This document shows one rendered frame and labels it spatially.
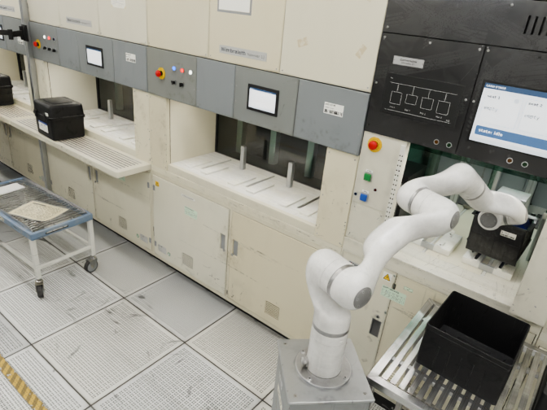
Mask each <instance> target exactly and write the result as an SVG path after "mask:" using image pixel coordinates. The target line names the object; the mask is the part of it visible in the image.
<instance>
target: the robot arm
mask: <svg viewBox="0 0 547 410"><path fill-rule="evenodd" d="M454 194H459V195H460V196H461V197H462V198H463V199H464V200H465V201H466V202H467V203H468V204H469V205H470V207H472V208H473V209H474V210H476V211H478V212H480V213H479V215H478V222H479V225H480V226H481V227H482V228H484V229H486V230H494V229H497V228H499V226H502V225H522V224H524V223H526V222H527V218H528V213H527V209H526V207H525V206H524V205H523V203H522V202H521V201H520V200H519V199H518V198H516V197H514V196H513V195H510V194H505V193H502V192H497V191H492V190H490V189H489V188H488V187H487V185H486V184H485V183H484V181H483V180H482V178H481V177H480V176H479V174H478V173H477V172H476V171H475V170H474V169H473V168H472V167H471V166H470V165H469V164H464V163H459V164H454V165H453V166H451V167H449V168H447V169H446V170H444V171H443V172H440V173H438V174H435V175H433V176H428V177H419V178H416V179H413V180H411V181H408V182H406V183H405V184H403V185H402V187H400V188H399V189H398V191H397V194H396V201H397V203H398V205H399V206H400V207H401V208H402V209H403V210H404V211H406V212H408V213H409V214H411V215H412V216H397V217H392V218H390V219H388V220H385V221H384V222H383V223H382V224H381V225H380V226H378V227H377V228H376V229H375V230H374V231H373V232H372V233H371V234H370V235H369V236H368V237H367V238H366V240H365V242H364V244H363V255H364V259H363V261H362V262H361V264H360V265H358V266H354V265H353V264H351V263H350V262H349V261H347V260H346V259H345V258H344V257H343V256H341V255H340V254H338V253H337V252H335V251H333V250H330V249H321V250H318V251H315V252H314V253H313V254H312V255H311V256H310V257H309V260H308V263H307V265H306V271H305V275H306V282H307V286H308V289H309V294H310V297H311V300H312V302H313V307H314V314H313V323H312V328H311V333H310V339H309V346H308V347H306V348H305V349H303V350H302V351H300V352H299V354H298V355H297V357H296V359H295V368H296V372H297V373H298V374H299V376H300V377H301V379H302V380H304V381H305V382H306V383H308V384H309V385H310V386H313V387H316V388H318V389H322V390H334V389H338V388H340V387H342V386H344V385H345V384H346V383H347V382H348V380H349V378H350V376H351V366H350V364H349V362H348V360H347V358H346V357H345V356H344V352H345V347H346V343H347V339H348V332H349V329H350V324H351V312H350V310H357V309H360V308H363V307H364V306H365V305H366V304H367V303H368V302H369V301H370V299H371V297H372V295H373V293H374V289H375V287H376V285H377V282H378V279H379V276H380V273H381V272H382V271H383V268H384V267H385V265H386V264H387V262H388V261H389V260H390V259H391V258H392V257H393V256H394V255H395V254H396V253H397V252H398V251H400V250H401V249H402V248H403V247H404V246H406V245H407V244H409V243H410V242H412V241H415V240H418V239H422V238H433V237H438V236H440V235H443V234H446V233H448V232H449V231H451V230H452V229H453V228H454V227H455V226H456V225H457V223H458V221H459V218H460V212H459V208H458V207H457V205H456V204H455V203H454V202H453V201H451V200H450V199H448V198H445V197H444V196H448V195H454Z"/></svg>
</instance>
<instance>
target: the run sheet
mask: <svg viewBox="0 0 547 410"><path fill-rule="evenodd" d="M68 210H70V208H66V207H59V206H55V205H52V204H49V203H44V202H39V201H35V200H33V201H31V202H29V203H26V204H24V205H22V206H19V207H17V208H15V209H14V210H12V211H10V212H8V214H9V215H13V216H19V217H22V218H25V219H28V220H35V221H48V220H52V219H54V218H55V217H57V216H60V215H61V214H63V213H65V212H66V211H68Z"/></svg>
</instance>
